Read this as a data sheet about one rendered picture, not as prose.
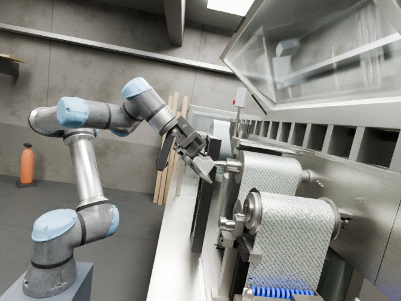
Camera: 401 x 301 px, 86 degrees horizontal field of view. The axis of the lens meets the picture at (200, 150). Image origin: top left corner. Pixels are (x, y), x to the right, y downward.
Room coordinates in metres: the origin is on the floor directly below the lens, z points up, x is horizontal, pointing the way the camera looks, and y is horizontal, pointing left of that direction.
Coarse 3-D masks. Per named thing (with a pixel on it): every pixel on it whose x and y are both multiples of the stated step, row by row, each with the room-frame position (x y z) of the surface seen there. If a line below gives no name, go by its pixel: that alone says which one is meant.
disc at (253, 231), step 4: (252, 188) 0.70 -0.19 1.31; (256, 188) 0.68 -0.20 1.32; (256, 192) 0.67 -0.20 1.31; (260, 196) 0.63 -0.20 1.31; (260, 200) 0.62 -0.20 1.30; (260, 204) 0.62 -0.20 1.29; (260, 208) 0.61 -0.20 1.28; (260, 212) 0.61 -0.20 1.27; (260, 216) 0.60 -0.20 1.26; (260, 220) 0.60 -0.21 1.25; (256, 224) 0.62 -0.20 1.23; (260, 224) 0.60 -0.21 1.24; (256, 228) 0.61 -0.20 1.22; (252, 232) 0.63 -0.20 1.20; (256, 232) 0.61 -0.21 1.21
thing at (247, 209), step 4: (248, 200) 0.66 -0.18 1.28; (244, 204) 0.69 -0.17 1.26; (248, 204) 0.66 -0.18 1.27; (252, 204) 0.65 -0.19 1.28; (244, 208) 0.68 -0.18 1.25; (248, 208) 0.65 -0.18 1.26; (252, 208) 0.64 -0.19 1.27; (244, 212) 0.68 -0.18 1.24; (248, 212) 0.64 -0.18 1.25; (252, 212) 0.63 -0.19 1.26; (248, 216) 0.64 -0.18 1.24; (248, 220) 0.64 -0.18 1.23
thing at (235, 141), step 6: (234, 138) 0.95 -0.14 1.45; (234, 144) 0.93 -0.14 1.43; (246, 144) 0.95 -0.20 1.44; (252, 144) 0.91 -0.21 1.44; (258, 144) 0.91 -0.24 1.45; (264, 144) 0.92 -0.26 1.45; (270, 144) 0.96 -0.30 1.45; (282, 150) 0.92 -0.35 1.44; (288, 150) 0.98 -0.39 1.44; (294, 150) 0.93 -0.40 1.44; (300, 150) 0.93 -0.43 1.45; (306, 150) 0.94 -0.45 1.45
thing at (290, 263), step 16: (256, 240) 0.61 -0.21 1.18; (272, 240) 0.61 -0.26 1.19; (288, 240) 0.62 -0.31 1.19; (304, 240) 0.62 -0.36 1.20; (272, 256) 0.62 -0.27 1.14; (288, 256) 0.62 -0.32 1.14; (304, 256) 0.63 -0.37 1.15; (320, 256) 0.63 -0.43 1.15; (256, 272) 0.61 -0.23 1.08; (272, 272) 0.62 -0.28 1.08; (288, 272) 0.62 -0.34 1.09; (304, 272) 0.63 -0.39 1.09; (320, 272) 0.63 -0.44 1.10; (288, 288) 0.62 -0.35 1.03; (304, 288) 0.63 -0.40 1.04
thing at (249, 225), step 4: (252, 192) 0.68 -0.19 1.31; (248, 196) 0.70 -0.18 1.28; (252, 196) 0.66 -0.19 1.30; (256, 196) 0.65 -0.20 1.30; (252, 200) 0.66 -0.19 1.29; (256, 200) 0.64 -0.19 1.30; (256, 204) 0.63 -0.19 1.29; (256, 208) 0.62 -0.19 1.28; (256, 212) 0.62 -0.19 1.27; (332, 212) 0.66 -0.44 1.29; (252, 216) 0.63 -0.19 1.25; (256, 216) 0.61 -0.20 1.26; (252, 220) 0.62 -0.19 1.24; (256, 220) 0.61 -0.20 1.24; (248, 224) 0.65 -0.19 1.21; (252, 224) 0.62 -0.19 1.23; (248, 228) 0.64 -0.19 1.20; (252, 228) 0.63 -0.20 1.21
